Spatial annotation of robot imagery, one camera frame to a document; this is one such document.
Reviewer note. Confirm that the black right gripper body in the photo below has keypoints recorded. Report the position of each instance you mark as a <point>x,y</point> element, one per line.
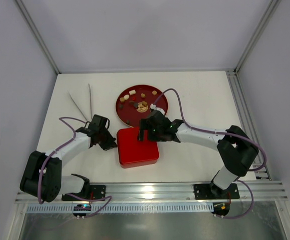
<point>146,129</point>

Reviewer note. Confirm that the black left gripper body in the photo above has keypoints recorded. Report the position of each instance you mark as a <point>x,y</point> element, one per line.
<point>106,139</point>

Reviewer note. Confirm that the square red box lid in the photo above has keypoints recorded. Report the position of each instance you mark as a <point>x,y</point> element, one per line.
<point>128,145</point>

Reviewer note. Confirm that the square red chocolate box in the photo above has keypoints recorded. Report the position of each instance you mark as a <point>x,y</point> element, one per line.
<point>132,162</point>

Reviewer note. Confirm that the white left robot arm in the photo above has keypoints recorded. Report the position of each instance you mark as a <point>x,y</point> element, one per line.
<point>43,177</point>

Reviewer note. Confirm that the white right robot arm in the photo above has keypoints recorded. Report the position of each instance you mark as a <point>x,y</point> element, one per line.
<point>234,147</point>

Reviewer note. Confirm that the cream round chocolate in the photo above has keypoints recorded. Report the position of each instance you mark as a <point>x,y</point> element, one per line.
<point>126,96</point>

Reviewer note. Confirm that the white chocolate top left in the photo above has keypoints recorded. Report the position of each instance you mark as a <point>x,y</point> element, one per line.
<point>132,92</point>

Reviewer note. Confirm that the round red tray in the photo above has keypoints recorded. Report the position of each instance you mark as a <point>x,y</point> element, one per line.
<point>128,112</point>

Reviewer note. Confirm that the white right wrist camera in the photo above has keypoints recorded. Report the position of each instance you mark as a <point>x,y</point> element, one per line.
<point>153,107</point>

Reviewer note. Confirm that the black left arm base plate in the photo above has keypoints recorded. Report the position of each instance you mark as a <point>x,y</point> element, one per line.
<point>94,192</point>

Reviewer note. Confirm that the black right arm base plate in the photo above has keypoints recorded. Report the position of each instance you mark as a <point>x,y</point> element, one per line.
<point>209,191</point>

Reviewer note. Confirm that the right side aluminium rail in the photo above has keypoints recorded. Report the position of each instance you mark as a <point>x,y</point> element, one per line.
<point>247,123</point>

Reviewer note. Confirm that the aluminium rail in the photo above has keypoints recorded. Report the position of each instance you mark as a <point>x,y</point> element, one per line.
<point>261,190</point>
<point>247,123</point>

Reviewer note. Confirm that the slotted grey cable duct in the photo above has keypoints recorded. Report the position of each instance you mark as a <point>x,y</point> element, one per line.
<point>122,207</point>

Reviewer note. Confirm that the aluminium front rail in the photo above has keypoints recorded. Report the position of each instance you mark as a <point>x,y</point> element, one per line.
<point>261,190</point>

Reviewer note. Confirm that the left aluminium frame post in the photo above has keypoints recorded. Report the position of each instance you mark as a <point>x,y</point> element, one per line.
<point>36,34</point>

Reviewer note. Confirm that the aluminium frame post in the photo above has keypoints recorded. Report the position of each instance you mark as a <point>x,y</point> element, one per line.
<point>261,26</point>
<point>36,34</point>

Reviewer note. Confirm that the right aluminium frame post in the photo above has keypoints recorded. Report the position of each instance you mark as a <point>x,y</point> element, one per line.
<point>261,26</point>

